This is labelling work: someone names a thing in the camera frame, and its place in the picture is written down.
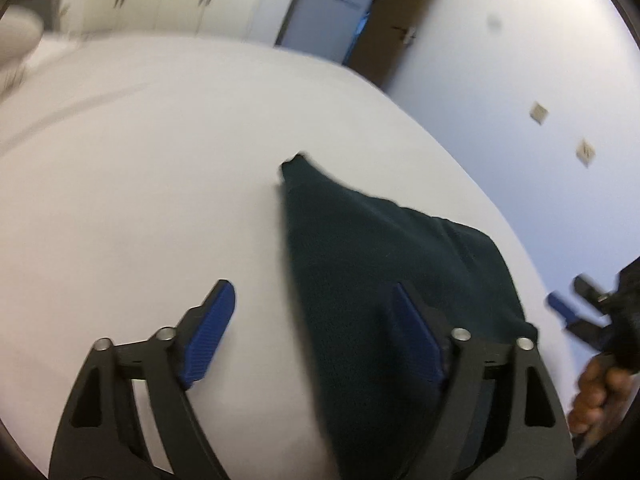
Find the person's right hand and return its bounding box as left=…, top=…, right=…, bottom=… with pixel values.
left=568, top=355, right=632, bottom=437

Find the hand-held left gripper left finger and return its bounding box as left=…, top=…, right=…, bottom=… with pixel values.
left=47, top=280, right=236, bottom=480

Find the dark brown door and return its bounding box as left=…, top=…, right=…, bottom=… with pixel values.
left=344, top=0, right=453, bottom=97

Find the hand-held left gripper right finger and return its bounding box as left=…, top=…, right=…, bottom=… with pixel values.
left=382, top=282, right=576, bottom=480

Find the pale blue cabinet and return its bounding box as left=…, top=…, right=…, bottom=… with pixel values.
left=274, top=0, right=392, bottom=67

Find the dark green cloth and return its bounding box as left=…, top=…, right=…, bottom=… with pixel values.
left=277, top=151, right=540, bottom=480

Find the white pillow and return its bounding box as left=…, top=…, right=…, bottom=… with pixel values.
left=0, top=4, right=45, bottom=97

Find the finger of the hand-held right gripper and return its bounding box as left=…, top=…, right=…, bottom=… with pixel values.
left=546, top=291, right=608, bottom=351
left=572, top=274, right=614, bottom=312

